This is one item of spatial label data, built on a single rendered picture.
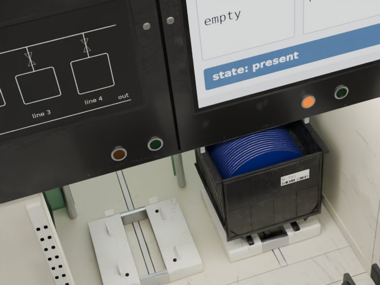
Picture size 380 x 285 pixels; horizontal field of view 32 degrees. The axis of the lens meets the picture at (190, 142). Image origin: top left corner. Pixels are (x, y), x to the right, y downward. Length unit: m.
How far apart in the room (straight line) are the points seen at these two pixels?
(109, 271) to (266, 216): 0.35
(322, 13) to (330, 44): 0.05
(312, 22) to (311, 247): 0.72
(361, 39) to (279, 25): 0.13
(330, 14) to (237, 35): 0.12
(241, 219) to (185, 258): 0.16
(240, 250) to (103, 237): 0.31
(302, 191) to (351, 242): 0.17
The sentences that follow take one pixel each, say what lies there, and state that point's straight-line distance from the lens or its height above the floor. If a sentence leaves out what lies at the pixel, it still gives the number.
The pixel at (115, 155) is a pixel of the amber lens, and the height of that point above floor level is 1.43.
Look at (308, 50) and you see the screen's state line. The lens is 0.88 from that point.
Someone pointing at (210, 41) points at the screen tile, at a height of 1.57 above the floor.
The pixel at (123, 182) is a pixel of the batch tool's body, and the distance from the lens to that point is 1.65.
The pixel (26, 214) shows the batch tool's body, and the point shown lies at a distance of 0.93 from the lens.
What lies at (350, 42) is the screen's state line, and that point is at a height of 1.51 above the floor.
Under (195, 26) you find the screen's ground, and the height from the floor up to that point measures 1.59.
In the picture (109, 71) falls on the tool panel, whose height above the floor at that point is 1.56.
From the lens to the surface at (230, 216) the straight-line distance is 1.33.
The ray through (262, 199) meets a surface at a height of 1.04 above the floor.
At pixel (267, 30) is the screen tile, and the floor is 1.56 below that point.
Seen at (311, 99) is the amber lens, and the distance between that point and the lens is 0.93.
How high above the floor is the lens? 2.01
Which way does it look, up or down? 41 degrees down
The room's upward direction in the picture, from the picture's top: 8 degrees counter-clockwise
